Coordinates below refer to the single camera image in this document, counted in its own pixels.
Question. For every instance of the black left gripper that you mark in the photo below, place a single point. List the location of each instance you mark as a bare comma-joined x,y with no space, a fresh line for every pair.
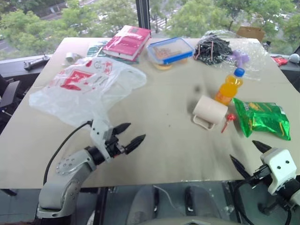
115,146

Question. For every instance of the red hardcover book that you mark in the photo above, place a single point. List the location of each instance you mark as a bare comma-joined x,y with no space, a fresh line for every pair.
126,42

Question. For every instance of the green white booklet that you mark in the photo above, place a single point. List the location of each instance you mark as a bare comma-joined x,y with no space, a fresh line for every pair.
95,48

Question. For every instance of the beige mug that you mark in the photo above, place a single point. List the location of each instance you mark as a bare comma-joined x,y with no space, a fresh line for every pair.
209,111

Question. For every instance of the red packet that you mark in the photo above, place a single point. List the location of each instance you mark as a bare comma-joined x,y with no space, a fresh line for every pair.
280,61

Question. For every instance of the small white tape roll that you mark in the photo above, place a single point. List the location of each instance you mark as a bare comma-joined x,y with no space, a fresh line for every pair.
69,57

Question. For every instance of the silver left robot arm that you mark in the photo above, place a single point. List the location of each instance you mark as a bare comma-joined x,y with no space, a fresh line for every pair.
70,168

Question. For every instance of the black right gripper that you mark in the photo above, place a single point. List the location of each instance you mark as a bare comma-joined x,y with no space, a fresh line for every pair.
262,174

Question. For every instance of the purple toy figure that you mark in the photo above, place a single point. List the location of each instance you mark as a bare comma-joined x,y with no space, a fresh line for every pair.
239,57

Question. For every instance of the black tangled bundle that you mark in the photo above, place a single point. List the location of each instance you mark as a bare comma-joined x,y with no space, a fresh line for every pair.
211,50

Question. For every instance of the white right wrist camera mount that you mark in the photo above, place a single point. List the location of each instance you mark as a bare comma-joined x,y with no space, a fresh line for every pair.
280,164

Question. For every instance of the white red-printed plastic bag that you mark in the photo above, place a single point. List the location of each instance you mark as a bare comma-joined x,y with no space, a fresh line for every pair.
79,91

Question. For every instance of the black office chair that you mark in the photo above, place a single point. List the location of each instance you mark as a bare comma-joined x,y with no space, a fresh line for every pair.
9,92

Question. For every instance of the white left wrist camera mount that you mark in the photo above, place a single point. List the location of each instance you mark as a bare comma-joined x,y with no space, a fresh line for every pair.
98,133

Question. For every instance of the blue-rimmed clear food container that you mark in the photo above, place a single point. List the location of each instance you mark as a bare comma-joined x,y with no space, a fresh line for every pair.
170,50

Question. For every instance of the black tool on sill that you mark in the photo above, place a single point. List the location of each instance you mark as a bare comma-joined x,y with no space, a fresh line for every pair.
35,62

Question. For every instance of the round wooden coaster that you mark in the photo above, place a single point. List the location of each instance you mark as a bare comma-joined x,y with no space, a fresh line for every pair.
164,66

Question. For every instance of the green snack bag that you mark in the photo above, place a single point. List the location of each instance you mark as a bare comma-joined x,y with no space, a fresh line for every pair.
262,119

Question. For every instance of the orange juice bottle blue cap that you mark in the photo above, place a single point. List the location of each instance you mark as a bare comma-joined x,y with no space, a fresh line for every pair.
228,90

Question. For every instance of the red lollipop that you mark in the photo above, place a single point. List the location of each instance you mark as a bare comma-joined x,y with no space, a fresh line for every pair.
230,117

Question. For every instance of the black window frame post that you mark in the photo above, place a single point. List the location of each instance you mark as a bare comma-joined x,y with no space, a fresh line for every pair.
143,14

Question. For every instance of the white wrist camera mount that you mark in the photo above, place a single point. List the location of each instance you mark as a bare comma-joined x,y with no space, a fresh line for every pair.
280,164
98,133

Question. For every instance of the clear crinkled plastic bag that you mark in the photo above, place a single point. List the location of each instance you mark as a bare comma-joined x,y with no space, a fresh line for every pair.
254,58

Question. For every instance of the brown cardboard box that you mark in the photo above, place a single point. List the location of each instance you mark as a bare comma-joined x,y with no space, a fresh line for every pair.
250,34

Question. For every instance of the grey ball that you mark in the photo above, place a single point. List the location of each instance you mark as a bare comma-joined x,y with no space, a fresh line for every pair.
294,58

